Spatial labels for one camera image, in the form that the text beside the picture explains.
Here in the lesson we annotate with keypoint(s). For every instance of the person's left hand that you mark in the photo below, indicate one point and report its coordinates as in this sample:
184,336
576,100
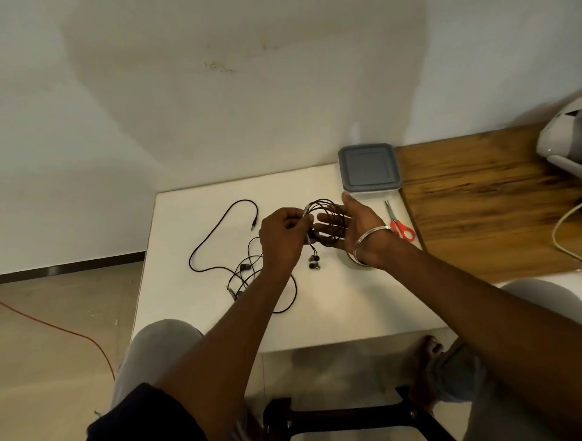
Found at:
282,241

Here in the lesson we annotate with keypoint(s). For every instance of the person's right hand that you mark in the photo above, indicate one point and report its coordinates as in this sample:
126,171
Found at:
361,227

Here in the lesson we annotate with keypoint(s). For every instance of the person's left fingers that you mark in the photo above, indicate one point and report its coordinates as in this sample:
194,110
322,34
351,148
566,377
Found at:
298,219

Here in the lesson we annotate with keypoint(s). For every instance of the person's right thumb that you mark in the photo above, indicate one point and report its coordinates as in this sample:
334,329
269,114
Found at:
349,202

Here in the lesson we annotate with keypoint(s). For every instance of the black earphones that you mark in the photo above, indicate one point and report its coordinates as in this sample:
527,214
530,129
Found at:
334,210

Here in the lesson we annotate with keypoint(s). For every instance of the person's right forearm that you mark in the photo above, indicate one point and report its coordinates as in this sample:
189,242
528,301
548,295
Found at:
477,318

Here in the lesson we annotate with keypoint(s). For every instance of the person's left forearm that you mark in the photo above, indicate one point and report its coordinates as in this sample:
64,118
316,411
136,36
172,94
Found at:
227,345

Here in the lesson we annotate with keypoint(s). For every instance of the silver bangle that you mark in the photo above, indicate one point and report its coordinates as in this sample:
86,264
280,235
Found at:
370,236

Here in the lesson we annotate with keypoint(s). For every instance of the grey lidded container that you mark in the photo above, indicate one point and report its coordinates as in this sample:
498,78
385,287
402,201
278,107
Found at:
369,167

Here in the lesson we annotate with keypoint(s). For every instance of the person's foot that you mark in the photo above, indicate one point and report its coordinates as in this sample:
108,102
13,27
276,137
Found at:
423,368

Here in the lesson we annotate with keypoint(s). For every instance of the person's left leg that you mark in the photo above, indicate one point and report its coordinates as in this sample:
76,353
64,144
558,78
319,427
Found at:
154,354

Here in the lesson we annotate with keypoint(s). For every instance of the person's leg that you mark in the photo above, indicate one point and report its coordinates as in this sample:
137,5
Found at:
536,300
154,354

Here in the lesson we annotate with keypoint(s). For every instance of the black stool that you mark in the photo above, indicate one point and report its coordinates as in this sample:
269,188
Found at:
345,415

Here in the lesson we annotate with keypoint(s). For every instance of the person's right leg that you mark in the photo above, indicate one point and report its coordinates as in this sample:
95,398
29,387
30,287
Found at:
536,300

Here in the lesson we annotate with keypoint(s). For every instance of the white appliance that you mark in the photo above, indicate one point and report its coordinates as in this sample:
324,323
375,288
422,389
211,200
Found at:
564,136

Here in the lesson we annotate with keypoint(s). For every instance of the black sleeve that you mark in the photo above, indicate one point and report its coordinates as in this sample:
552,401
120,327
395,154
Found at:
145,418

